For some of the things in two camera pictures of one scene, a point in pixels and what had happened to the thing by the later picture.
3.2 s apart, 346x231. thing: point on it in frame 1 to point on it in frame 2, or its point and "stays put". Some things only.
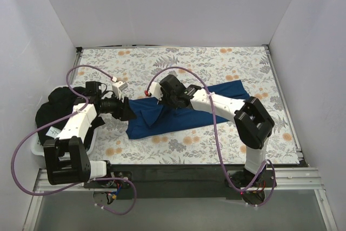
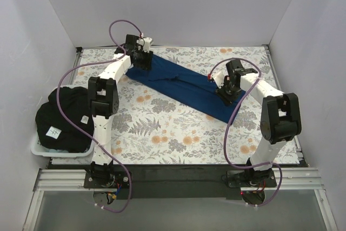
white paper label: x=53 y=132 stays put
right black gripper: x=163 y=90 to x=227 y=93
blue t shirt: x=152 y=119 to x=192 y=88
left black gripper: x=122 y=108 to x=143 y=60
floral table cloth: x=217 y=140 stays put
